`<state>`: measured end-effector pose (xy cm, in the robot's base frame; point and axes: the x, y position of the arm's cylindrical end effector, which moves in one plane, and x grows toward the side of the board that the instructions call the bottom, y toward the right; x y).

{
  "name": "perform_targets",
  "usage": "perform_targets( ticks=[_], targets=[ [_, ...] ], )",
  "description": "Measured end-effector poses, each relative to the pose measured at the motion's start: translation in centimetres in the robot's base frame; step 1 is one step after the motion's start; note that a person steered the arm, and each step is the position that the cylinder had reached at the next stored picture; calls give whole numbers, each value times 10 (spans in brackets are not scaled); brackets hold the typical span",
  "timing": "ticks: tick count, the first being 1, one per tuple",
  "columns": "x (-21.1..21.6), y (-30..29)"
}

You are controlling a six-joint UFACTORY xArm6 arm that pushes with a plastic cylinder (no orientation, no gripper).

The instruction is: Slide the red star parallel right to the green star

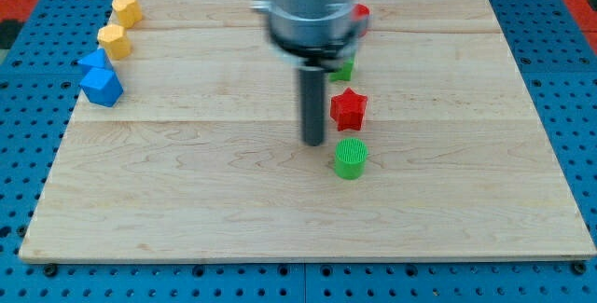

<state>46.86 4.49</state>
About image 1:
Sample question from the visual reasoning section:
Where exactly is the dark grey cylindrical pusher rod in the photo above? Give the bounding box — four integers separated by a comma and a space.
298, 66, 326, 146

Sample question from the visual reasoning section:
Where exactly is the red star block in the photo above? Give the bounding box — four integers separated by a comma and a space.
330, 88, 368, 131

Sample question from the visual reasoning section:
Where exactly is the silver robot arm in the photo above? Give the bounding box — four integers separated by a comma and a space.
253, 0, 368, 146

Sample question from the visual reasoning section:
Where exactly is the green star block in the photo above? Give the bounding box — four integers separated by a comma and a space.
329, 57, 354, 82

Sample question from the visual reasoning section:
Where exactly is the red round block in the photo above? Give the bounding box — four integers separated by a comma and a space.
353, 3, 370, 37

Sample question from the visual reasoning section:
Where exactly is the green cylinder block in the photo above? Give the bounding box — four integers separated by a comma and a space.
334, 138, 368, 180

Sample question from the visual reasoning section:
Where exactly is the light wooden board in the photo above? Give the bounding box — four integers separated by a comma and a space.
20, 0, 596, 264

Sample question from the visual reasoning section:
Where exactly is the yellow heart block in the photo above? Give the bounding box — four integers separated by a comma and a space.
112, 0, 143, 28

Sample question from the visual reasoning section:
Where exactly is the yellow hexagon block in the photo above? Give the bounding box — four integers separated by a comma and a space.
97, 24, 132, 60

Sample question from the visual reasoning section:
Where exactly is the blue cube block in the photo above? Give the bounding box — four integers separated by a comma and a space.
79, 68, 124, 107

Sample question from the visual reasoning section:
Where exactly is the blue triangle block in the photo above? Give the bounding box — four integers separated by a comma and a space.
77, 48, 113, 75

